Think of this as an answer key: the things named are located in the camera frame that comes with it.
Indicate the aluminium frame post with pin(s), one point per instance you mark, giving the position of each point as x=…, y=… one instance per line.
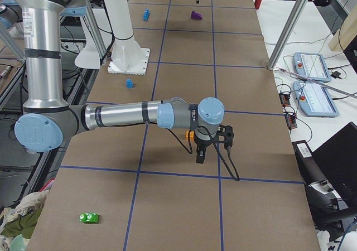
x=293, y=17

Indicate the small blue block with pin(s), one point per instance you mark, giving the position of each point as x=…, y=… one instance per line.
x=129, y=83

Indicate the long blue brick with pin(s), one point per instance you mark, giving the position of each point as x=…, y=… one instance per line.
x=146, y=14

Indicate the green double brick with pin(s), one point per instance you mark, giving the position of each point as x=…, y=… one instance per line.
x=89, y=218

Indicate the white pedestal column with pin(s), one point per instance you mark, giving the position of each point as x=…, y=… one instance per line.
x=121, y=24

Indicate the purple trapezoid block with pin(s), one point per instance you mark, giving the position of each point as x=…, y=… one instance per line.
x=196, y=15

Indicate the orange trapezoid block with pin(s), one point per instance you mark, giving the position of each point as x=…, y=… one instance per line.
x=189, y=136

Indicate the far teach pendant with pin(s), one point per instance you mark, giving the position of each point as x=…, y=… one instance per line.
x=312, y=66

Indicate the teach pendant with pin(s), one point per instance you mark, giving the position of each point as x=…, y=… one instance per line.
x=314, y=100
x=312, y=66

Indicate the black laptop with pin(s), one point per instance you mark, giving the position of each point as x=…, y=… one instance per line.
x=336, y=158

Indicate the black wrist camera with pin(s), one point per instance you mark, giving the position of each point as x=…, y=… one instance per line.
x=225, y=136

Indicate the white pedestal base plate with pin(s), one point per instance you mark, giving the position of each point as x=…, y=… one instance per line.
x=129, y=61

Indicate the near teach pendant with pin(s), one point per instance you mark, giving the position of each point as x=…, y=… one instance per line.
x=314, y=100

